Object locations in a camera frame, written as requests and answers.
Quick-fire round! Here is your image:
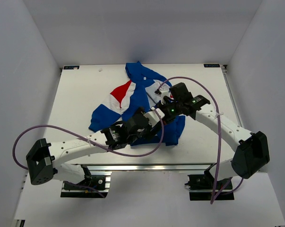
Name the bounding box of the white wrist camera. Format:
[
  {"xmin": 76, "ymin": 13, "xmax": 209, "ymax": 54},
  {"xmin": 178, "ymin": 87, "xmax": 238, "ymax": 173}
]
[
  {"xmin": 155, "ymin": 89, "xmax": 171, "ymax": 104},
  {"xmin": 143, "ymin": 107, "xmax": 165, "ymax": 128}
]

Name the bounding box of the blue corner sticker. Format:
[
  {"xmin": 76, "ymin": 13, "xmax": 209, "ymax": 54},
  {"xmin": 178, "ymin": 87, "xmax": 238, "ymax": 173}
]
[
  {"xmin": 63, "ymin": 65, "xmax": 79, "ymax": 70},
  {"xmin": 203, "ymin": 63, "xmax": 220, "ymax": 68}
]

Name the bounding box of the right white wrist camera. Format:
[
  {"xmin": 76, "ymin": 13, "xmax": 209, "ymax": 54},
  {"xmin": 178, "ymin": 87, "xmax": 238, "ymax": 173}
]
[{"xmin": 155, "ymin": 89, "xmax": 171, "ymax": 104}]

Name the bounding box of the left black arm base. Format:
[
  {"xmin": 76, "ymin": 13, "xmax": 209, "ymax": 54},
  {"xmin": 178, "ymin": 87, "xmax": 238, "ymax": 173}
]
[{"xmin": 60, "ymin": 165, "xmax": 111, "ymax": 199}]

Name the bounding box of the blue white red jacket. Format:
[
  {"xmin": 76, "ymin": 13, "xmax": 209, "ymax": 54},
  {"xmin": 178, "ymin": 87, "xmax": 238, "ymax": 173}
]
[{"xmin": 88, "ymin": 62, "xmax": 185, "ymax": 146}]

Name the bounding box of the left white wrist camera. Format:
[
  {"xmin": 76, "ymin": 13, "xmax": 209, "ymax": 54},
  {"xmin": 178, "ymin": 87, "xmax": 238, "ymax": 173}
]
[{"xmin": 143, "ymin": 107, "xmax": 165, "ymax": 128}]

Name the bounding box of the right blue corner sticker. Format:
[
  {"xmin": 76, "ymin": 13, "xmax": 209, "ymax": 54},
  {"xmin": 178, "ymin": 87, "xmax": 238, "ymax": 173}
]
[{"xmin": 203, "ymin": 63, "xmax": 220, "ymax": 68}]

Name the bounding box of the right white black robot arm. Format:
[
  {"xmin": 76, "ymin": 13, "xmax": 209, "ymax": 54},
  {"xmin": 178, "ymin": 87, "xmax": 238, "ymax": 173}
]
[{"xmin": 155, "ymin": 82, "xmax": 270, "ymax": 189}]

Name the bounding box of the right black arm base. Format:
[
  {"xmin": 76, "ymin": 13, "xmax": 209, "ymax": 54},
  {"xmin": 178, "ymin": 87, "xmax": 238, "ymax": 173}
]
[{"xmin": 184, "ymin": 175, "xmax": 234, "ymax": 201}]

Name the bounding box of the left blue corner sticker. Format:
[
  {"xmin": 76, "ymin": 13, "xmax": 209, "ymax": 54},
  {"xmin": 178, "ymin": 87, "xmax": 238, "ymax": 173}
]
[{"xmin": 63, "ymin": 65, "xmax": 79, "ymax": 70}]

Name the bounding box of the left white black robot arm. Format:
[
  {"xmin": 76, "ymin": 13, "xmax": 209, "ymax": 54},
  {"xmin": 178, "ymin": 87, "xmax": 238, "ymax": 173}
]
[{"xmin": 26, "ymin": 107, "xmax": 165, "ymax": 189}]

